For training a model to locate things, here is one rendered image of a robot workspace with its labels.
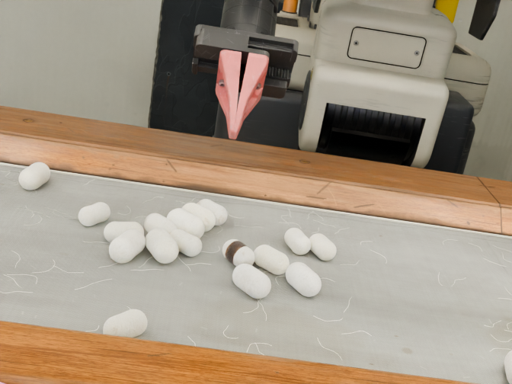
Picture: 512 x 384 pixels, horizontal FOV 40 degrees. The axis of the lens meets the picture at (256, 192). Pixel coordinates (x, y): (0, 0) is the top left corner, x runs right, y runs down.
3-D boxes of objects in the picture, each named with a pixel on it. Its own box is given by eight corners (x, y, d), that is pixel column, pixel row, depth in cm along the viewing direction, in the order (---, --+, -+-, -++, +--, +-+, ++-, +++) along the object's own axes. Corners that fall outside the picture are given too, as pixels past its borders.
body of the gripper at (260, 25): (298, 55, 67) (303, -3, 71) (193, 38, 67) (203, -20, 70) (287, 94, 73) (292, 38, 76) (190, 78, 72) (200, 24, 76)
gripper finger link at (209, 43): (262, 120, 63) (271, 39, 68) (184, 107, 63) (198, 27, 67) (253, 157, 69) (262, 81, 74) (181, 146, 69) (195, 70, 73)
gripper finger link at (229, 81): (288, 124, 63) (296, 43, 68) (210, 112, 63) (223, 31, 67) (277, 161, 69) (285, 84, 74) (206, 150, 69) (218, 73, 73)
